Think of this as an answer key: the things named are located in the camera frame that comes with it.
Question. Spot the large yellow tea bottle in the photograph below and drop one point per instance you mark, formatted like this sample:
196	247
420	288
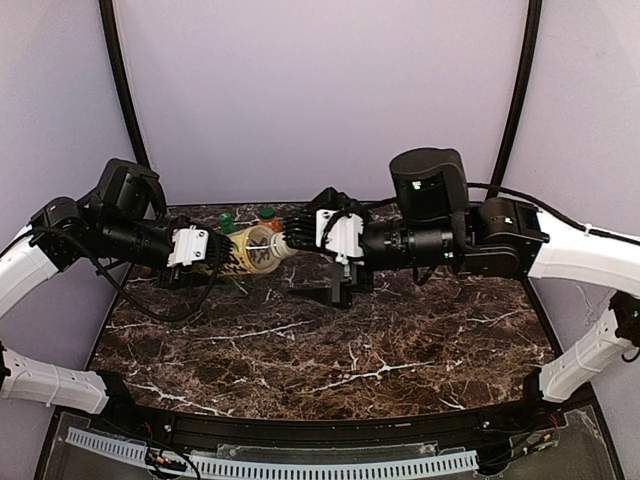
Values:
256	250

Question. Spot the black frame post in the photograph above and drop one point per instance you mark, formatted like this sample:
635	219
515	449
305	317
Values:
120	79
525	64

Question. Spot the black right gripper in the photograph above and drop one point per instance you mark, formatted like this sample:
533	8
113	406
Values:
307	232

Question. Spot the left black frame post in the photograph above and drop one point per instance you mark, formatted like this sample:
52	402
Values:
120	79

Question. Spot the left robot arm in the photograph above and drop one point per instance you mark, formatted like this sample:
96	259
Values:
119	221

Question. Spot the white slotted cable duct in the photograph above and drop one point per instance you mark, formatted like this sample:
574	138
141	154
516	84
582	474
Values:
239	462

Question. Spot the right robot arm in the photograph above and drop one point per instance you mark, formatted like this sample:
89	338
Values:
509	235

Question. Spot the green plastic bottle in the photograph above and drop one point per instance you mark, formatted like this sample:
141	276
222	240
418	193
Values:
227	225

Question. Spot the black front rail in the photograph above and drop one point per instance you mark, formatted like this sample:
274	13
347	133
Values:
479	427

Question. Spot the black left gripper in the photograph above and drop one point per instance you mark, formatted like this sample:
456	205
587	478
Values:
215	251

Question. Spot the orange juice bottle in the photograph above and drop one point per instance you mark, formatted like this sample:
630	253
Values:
268	218

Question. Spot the right black frame post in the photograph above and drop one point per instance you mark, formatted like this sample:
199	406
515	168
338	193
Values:
525	64

